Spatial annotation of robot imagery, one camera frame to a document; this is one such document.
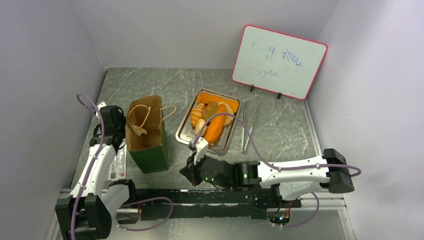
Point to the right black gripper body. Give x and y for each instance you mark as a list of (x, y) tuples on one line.
[(196, 176)]

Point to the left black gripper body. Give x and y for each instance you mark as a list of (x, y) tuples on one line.
[(121, 126)]

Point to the green paper bag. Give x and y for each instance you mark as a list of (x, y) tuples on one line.
[(145, 133)]

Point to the small round fake bun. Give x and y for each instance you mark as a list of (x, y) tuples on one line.
[(201, 127)]

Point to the brown bread slice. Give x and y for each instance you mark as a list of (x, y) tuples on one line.
[(209, 110)]

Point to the fake croissant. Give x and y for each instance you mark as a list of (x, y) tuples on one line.
[(196, 114)]

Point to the braided fake bread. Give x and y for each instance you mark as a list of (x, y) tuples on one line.
[(206, 98)]

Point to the orange fake baguette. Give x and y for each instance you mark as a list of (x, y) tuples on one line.
[(215, 127)]

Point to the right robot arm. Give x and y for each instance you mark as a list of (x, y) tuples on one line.
[(293, 178)]

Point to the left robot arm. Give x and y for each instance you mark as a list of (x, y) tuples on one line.
[(87, 213)]

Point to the black base beam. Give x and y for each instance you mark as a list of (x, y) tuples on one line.
[(254, 202)]

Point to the clear plastic packet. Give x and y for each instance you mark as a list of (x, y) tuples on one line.
[(117, 169)]

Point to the metal tray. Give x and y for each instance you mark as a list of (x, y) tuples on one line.
[(185, 132)]

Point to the red framed whiteboard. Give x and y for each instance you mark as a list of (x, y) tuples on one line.
[(278, 62)]

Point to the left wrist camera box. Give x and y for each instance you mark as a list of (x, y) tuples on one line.
[(98, 108)]

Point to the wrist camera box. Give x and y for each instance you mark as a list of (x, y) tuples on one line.
[(198, 148), (98, 108)]

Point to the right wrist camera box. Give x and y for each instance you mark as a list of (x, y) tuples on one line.
[(198, 148)]

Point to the aluminium frame rail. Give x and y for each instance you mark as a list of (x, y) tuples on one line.
[(325, 201)]

